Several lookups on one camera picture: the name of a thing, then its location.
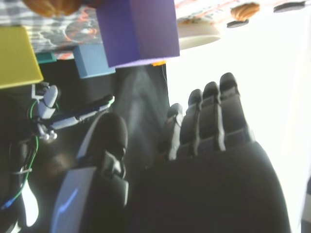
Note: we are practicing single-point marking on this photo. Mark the blue foam block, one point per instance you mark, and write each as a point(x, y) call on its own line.
point(91, 61)

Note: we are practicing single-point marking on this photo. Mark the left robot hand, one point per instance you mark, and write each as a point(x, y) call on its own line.
point(206, 189)

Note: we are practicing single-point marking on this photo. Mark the purple cube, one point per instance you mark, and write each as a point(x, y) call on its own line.
point(136, 31)

